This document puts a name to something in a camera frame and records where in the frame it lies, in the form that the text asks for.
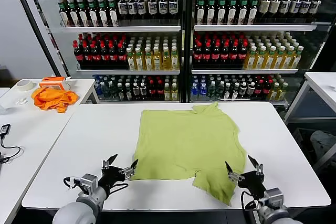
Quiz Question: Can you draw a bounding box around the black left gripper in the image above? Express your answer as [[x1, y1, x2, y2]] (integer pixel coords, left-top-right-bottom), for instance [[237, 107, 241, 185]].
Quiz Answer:
[[98, 153, 139, 193]]

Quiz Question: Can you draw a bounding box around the blue label dark drink bottle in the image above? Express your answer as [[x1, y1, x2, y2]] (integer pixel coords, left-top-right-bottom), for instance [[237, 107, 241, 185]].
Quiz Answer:
[[289, 0, 302, 20], [117, 0, 128, 20], [299, 0, 312, 20], [136, 0, 147, 20], [158, 0, 169, 20], [279, 0, 292, 19], [168, 0, 179, 20], [127, 0, 138, 20], [148, 0, 159, 20], [308, 0, 322, 22]]

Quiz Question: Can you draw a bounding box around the white shelf board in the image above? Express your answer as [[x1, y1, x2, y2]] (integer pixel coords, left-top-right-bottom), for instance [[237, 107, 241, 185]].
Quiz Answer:
[[190, 100, 287, 104], [76, 69, 181, 75], [191, 68, 299, 74], [193, 24, 318, 32], [60, 26, 182, 34], [99, 100, 181, 103]]

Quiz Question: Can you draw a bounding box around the grey bag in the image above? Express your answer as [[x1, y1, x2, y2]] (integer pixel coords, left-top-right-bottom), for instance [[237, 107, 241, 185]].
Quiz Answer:
[[310, 130, 336, 156]]

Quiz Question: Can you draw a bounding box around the clear green water bottle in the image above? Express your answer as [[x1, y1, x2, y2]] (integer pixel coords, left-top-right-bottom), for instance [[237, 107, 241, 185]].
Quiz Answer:
[[101, 81, 110, 98], [216, 81, 225, 99], [207, 81, 216, 99]]

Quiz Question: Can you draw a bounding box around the crumpled orange cloth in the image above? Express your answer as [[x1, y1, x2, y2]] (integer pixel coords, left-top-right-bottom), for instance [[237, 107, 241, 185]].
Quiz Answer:
[[30, 87, 79, 114]]

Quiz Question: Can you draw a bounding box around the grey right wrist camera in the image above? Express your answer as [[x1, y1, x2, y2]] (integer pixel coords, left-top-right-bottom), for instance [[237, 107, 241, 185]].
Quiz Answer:
[[264, 187, 285, 209]]

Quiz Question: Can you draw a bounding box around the red cap cola bottle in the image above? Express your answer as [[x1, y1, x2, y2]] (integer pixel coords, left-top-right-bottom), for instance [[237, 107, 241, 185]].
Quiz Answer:
[[156, 79, 165, 101], [193, 41, 203, 64], [262, 79, 271, 98], [73, 42, 84, 65], [109, 42, 119, 65], [117, 42, 128, 65], [91, 42, 102, 65], [100, 42, 110, 65], [211, 41, 221, 64], [149, 79, 157, 101], [237, 41, 248, 64], [202, 41, 212, 64], [82, 42, 93, 65], [229, 41, 239, 64], [255, 79, 263, 98], [220, 41, 230, 64]]

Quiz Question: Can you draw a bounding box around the small black device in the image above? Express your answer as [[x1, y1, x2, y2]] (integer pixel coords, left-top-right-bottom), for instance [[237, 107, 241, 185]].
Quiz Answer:
[[0, 123, 11, 137]]

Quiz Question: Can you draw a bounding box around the glass cooler door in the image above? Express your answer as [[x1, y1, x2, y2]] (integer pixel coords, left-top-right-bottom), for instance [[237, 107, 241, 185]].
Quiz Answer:
[[308, 0, 336, 72], [9, 0, 70, 78]]

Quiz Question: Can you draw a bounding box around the large white work table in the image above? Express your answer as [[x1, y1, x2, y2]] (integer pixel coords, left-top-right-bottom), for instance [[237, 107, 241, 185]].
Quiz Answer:
[[21, 102, 332, 211]]

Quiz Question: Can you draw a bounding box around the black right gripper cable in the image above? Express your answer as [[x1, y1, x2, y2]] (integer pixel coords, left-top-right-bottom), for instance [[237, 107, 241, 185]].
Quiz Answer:
[[240, 191, 260, 211]]

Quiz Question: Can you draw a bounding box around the black framed display cooler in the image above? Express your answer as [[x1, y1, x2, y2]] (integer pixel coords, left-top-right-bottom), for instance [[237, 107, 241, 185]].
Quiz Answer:
[[9, 0, 336, 109]]

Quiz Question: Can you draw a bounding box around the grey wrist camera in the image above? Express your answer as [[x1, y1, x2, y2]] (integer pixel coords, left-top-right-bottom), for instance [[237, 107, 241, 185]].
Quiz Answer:
[[264, 187, 285, 209], [73, 173, 99, 196]]

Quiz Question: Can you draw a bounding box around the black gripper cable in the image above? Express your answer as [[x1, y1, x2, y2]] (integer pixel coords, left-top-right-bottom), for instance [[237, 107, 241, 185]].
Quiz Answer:
[[106, 182, 130, 195], [240, 191, 260, 211]]

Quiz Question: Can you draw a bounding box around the green cap dark tea bottle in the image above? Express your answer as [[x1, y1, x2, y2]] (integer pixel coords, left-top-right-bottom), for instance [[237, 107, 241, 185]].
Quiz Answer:
[[97, 0, 109, 27], [57, 0, 71, 27], [195, 0, 206, 25], [206, 0, 216, 25], [67, 0, 80, 27], [87, 0, 99, 27], [77, 0, 90, 27], [247, 0, 260, 25], [227, 0, 238, 25], [216, 0, 227, 25], [237, 0, 249, 25], [107, 0, 119, 27]]

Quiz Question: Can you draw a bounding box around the orange and white box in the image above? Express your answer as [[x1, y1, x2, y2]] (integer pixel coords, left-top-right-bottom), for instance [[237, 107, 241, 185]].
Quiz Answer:
[[38, 76, 72, 91]]

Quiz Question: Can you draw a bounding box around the beige label dark drink bottle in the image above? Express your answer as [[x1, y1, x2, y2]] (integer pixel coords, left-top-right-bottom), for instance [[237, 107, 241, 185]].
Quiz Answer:
[[258, 0, 271, 19], [269, 0, 281, 19]]

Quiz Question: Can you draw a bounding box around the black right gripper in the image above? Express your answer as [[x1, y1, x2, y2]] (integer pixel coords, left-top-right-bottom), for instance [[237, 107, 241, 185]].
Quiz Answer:
[[225, 154, 267, 196]]

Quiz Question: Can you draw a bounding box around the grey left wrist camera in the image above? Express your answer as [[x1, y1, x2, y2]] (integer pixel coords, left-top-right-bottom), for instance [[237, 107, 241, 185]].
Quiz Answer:
[[73, 173, 99, 196]]

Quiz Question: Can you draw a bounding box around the beige tape roll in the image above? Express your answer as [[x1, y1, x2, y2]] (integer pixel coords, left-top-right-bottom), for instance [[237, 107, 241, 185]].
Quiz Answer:
[[16, 79, 37, 92]]

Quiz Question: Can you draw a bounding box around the green printed t-shirt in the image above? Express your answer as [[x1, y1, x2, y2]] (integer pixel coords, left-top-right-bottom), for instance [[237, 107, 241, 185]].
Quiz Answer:
[[130, 101, 247, 207]]

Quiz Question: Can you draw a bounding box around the black crate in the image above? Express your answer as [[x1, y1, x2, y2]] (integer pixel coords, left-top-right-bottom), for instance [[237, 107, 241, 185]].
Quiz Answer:
[[291, 127, 336, 168]]

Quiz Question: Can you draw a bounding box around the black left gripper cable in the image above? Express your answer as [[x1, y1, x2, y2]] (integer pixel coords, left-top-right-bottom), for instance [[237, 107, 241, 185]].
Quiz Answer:
[[106, 182, 130, 195]]

